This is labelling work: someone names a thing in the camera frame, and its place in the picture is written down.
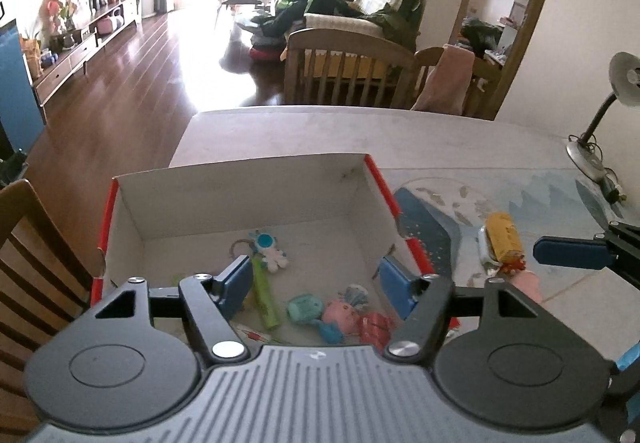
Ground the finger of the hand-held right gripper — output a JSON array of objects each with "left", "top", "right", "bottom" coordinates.
[
  {"left": 595, "top": 345, "right": 640, "bottom": 443},
  {"left": 532, "top": 219, "right": 640, "bottom": 286}
]

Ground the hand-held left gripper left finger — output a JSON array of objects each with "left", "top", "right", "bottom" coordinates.
[{"left": 94, "top": 254, "right": 254, "bottom": 366}]

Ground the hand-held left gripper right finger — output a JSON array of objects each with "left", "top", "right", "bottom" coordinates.
[{"left": 377, "top": 255, "right": 545, "bottom": 365}]

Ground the green tube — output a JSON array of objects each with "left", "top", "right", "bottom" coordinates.
[{"left": 251, "top": 257, "right": 281, "bottom": 329}]

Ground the pink binder clip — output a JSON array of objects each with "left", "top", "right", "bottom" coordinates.
[{"left": 357, "top": 313, "right": 397, "bottom": 349}]

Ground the blue white astronaut keychain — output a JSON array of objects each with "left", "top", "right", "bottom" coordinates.
[{"left": 228, "top": 232, "right": 290, "bottom": 272}]

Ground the white green glue pen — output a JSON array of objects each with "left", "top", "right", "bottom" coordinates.
[{"left": 232, "top": 320, "right": 276, "bottom": 345}]

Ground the pink doll with blue hair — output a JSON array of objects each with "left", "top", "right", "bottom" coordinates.
[{"left": 286, "top": 293, "right": 361, "bottom": 344}]

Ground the red cardboard box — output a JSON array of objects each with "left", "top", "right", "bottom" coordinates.
[{"left": 91, "top": 153, "right": 463, "bottom": 349}]

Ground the pink duck toy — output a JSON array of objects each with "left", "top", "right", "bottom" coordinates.
[{"left": 487, "top": 270, "right": 543, "bottom": 304}]

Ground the yellow small carton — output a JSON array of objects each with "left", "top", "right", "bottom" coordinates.
[{"left": 485, "top": 212, "right": 525, "bottom": 261}]

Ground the white carabiner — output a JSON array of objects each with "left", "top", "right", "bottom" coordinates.
[{"left": 477, "top": 225, "right": 501, "bottom": 269}]

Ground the grey gooseneck desk lamp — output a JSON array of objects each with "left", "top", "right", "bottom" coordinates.
[{"left": 566, "top": 52, "right": 640, "bottom": 184}]

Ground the wooden chair with pink towel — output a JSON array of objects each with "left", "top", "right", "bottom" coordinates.
[{"left": 415, "top": 46, "right": 503, "bottom": 119}]

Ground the dark wooden chair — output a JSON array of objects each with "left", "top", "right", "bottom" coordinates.
[{"left": 0, "top": 178, "right": 108, "bottom": 424}]

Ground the pink towel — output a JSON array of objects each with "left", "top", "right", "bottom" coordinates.
[{"left": 411, "top": 46, "right": 476, "bottom": 116}]

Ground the red floor cushion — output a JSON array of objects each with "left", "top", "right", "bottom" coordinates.
[{"left": 250, "top": 46, "right": 286, "bottom": 63}]

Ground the wooden chair with slatted back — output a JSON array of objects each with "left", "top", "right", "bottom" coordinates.
[{"left": 284, "top": 28, "right": 416, "bottom": 109}]

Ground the beige sofa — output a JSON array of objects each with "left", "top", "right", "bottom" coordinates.
[{"left": 305, "top": 0, "right": 426, "bottom": 49}]

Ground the wooden tv cabinet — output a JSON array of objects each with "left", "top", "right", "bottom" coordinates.
[{"left": 32, "top": 0, "right": 141, "bottom": 106}]

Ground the flat television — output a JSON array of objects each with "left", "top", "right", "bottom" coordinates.
[{"left": 0, "top": 16, "right": 48, "bottom": 159}]

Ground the wooden door frame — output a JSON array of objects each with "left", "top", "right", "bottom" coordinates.
[{"left": 495, "top": 0, "right": 568, "bottom": 121}]

